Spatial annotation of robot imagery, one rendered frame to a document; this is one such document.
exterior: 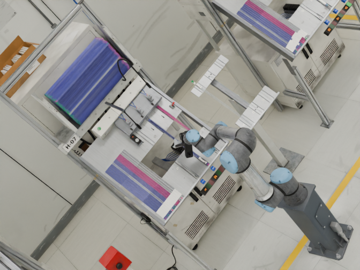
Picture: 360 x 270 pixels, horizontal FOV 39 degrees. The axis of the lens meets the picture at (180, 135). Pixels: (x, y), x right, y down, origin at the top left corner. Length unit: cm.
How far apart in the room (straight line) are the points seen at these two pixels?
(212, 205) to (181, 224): 30
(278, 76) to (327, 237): 136
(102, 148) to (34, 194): 174
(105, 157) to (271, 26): 147
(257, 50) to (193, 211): 136
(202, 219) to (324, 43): 174
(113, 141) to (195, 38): 238
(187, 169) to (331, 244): 102
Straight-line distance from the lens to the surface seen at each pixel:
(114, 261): 338
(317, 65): 436
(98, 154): 342
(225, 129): 288
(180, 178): 335
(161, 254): 424
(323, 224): 327
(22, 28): 467
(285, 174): 293
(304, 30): 379
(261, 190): 284
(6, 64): 360
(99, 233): 487
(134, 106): 337
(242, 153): 262
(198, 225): 393
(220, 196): 397
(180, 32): 542
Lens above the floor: 291
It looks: 36 degrees down
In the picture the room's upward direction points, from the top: 42 degrees counter-clockwise
